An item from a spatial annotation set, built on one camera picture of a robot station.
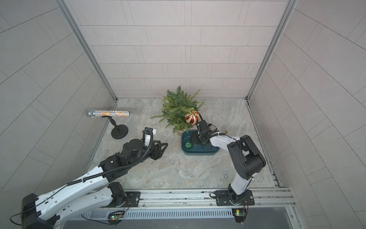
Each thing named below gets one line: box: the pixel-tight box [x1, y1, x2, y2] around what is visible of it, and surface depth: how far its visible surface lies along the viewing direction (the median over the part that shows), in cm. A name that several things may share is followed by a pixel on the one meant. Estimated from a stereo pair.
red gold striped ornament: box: [184, 110, 200, 125], surface depth 68 cm
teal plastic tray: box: [181, 129, 220, 156], surface depth 88 cm
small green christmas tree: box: [150, 85, 205, 137], surface depth 76 cm
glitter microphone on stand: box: [85, 108, 131, 140], surface depth 84 cm
